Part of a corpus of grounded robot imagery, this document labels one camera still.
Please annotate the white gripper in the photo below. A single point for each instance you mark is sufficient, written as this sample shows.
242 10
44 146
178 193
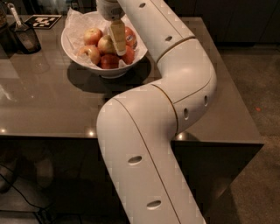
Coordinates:
112 11

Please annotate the yellow-red apple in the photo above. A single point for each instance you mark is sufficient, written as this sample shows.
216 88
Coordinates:
106 46

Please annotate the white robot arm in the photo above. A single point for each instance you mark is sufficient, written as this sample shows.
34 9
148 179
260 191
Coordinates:
135 128

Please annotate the apple with sticker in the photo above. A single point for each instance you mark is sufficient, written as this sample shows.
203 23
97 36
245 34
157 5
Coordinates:
130 36

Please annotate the back left apple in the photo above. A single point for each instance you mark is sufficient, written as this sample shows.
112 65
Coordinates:
92 36

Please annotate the right red apple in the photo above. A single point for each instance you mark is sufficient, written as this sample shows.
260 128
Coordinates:
129 56

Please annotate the red apple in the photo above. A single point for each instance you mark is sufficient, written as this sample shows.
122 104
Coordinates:
129 56
109 61

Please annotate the white ceramic bowl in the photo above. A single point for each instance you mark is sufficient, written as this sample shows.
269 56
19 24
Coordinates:
116 71

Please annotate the front center red apple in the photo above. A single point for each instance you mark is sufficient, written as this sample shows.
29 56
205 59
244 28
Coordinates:
109 61

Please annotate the front left apple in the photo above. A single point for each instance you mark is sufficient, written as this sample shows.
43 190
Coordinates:
92 52

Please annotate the white crumpled paper liner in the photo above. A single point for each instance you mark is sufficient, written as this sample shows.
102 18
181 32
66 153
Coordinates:
82 31

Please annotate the black white fiducial marker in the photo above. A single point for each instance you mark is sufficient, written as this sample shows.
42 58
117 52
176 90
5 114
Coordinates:
44 22

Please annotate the black cup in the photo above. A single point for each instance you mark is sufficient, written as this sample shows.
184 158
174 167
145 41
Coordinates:
26 37

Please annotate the dark jar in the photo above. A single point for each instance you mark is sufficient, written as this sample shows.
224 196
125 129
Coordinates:
3 17

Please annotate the white handled utensil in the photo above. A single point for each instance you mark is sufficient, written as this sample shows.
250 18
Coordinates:
20 25

